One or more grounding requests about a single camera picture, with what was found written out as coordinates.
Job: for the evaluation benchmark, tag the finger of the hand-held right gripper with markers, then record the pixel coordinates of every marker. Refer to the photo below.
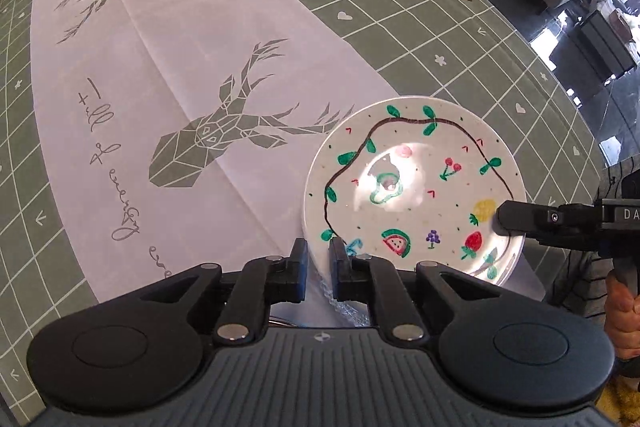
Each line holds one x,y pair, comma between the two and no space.
525,219

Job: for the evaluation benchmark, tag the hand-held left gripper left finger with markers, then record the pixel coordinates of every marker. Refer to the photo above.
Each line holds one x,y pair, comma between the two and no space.
300,272

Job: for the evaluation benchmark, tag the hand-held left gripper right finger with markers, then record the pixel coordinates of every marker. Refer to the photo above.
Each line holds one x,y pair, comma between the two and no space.
336,272

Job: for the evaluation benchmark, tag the painted white plate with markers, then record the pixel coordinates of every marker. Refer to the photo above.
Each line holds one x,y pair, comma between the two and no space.
415,187

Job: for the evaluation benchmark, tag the person's right hand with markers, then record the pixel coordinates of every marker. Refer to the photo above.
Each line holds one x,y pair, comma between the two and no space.
622,322

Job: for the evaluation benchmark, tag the flowered glass plate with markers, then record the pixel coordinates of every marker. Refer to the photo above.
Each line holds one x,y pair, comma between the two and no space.
347,313

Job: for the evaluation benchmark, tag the person's striped shirt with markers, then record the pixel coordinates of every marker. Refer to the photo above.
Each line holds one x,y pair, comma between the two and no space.
580,282

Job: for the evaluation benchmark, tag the dark coffee table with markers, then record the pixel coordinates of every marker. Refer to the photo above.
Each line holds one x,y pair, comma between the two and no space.
605,42

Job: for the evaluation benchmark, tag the green checked tablecloth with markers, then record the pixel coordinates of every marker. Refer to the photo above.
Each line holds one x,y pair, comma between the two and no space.
450,32

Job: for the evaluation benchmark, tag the white deer print runner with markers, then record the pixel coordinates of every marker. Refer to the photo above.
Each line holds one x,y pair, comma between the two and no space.
150,57

